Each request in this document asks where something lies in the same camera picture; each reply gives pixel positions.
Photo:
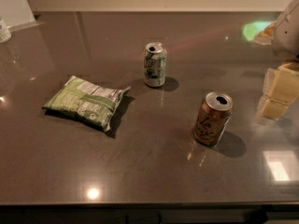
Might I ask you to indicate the green chip bag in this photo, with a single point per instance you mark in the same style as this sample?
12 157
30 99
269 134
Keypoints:
81 99

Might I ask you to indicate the green white soda can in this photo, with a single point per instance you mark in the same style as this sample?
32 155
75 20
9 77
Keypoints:
154 64

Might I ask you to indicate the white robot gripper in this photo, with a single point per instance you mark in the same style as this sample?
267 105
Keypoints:
287 34

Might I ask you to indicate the white container at left edge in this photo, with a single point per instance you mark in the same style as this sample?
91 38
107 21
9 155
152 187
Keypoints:
5 34

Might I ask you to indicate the orange soda can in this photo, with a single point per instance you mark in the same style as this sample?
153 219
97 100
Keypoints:
214 113

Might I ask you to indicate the white board leaning on wall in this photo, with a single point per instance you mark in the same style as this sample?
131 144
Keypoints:
17 14

